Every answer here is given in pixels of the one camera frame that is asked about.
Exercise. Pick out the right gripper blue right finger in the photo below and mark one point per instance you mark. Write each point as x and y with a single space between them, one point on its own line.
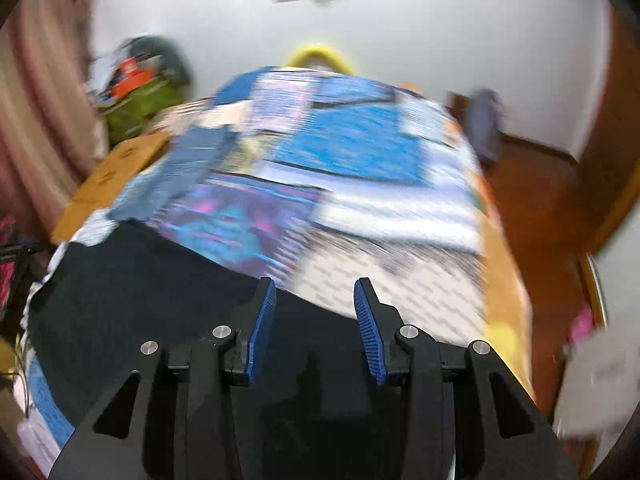
378 324

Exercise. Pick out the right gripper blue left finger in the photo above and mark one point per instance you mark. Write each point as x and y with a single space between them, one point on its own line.
251 323

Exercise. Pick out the black pants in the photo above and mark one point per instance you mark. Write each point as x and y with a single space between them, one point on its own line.
317 412

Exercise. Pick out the orange yellow blanket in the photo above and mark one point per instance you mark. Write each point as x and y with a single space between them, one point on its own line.
507 322

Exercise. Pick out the patchwork bed sheet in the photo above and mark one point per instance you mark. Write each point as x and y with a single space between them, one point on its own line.
332 177

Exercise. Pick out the folded blue jeans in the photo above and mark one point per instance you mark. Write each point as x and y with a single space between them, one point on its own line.
193 155

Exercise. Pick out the wooden lap desk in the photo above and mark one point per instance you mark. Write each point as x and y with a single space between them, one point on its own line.
100 189

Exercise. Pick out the green storage bag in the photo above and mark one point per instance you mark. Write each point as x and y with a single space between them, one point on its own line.
127 117

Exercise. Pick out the yellow foam tube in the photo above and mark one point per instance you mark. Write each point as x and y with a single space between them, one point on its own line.
312 55

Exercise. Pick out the grey plush toy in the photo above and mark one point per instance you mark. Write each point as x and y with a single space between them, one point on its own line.
166 57

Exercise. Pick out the striped pink curtain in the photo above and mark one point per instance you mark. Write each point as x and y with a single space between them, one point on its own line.
52 136

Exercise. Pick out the orange box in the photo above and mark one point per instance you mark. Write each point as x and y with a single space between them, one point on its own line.
128 76

